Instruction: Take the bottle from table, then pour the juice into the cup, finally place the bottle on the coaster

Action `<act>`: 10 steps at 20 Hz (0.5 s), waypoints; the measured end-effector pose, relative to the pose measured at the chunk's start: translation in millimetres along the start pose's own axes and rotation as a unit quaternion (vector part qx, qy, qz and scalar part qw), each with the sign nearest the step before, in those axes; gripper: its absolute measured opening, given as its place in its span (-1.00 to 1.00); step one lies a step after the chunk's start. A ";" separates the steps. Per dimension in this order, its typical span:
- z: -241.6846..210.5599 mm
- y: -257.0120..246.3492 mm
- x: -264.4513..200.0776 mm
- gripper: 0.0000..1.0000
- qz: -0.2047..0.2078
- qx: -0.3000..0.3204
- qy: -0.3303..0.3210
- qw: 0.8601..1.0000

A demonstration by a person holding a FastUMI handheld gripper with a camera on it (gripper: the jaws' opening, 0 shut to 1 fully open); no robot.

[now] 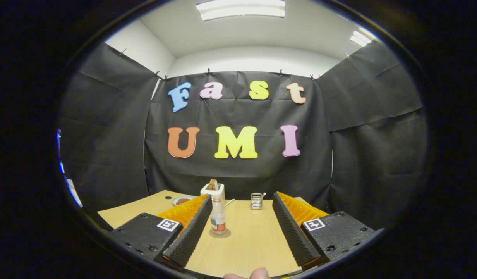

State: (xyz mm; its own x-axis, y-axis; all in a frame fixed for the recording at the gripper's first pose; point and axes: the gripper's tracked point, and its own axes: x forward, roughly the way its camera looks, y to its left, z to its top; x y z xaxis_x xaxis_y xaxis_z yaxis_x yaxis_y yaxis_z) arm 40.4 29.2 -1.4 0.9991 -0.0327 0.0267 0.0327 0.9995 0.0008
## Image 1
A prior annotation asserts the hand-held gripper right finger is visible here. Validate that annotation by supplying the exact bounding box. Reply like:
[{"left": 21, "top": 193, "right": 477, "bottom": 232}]
[{"left": 272, "top": 191, "right": 384, "bottom": 268}]

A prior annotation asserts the wooden table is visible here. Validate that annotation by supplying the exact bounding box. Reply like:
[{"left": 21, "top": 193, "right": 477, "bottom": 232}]
[{"left": 97, "top": 190, "right": 328, "bottom": 277}]

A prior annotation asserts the clear juice bottle red label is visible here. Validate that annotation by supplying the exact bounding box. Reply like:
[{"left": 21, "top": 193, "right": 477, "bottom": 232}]
[{"left": 210, "top": 196, "right": 226, "bottom": 236}]

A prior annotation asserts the small metal rack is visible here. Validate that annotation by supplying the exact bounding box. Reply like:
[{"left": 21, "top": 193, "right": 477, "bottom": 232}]
[{"left": 250, "top": 192, "right": 266, "bottom": 210}]

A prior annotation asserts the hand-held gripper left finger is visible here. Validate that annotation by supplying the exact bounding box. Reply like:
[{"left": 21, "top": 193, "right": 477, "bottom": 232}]
[{"left": 107, "top": 194, "right": 214, "bottom": 269}]

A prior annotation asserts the light green plate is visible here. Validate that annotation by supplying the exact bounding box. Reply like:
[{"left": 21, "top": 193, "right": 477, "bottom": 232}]
[{"left": 172, "top": 195, "right": 196, "bottom": 207}]

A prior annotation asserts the large ceiling light panel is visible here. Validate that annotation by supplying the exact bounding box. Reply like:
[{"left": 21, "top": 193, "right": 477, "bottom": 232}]
[{"left": 196, "top": 0, "right": 285, "bottom": 21}]

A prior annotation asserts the black backdrop cloth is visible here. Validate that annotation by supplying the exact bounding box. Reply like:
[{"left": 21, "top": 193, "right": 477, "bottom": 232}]
[{"left": 58, "top": 41, "right": 429, "bottom": 231}]

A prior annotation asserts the white toaster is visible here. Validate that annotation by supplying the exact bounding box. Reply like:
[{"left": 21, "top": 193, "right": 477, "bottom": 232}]
[{"left": 200, "top": 183, "right": 226, "bottom": 208}]

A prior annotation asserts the small ceiling light panel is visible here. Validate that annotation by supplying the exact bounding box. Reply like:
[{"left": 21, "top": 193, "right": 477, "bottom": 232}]
[{"left": 350, "top": 30, "right": 372, "bottom": 47}]

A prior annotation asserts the white side desk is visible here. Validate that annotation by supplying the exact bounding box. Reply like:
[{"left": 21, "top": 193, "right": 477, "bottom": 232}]
[{"left": 64, "top": 178, "right": 83, "bottom": 208}]

